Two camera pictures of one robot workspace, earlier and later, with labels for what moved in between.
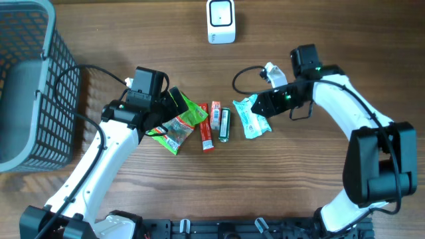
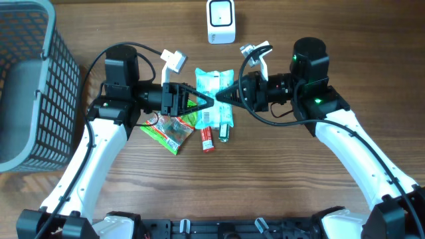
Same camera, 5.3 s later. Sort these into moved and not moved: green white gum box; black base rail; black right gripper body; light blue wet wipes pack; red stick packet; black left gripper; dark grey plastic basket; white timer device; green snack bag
Moved: light blue wet wipes pack; black right gripper body; black left gripper
Not moved: white timer device; red stick packet; green snack bag; black base rail; green white gum box; dark grey plastic basket
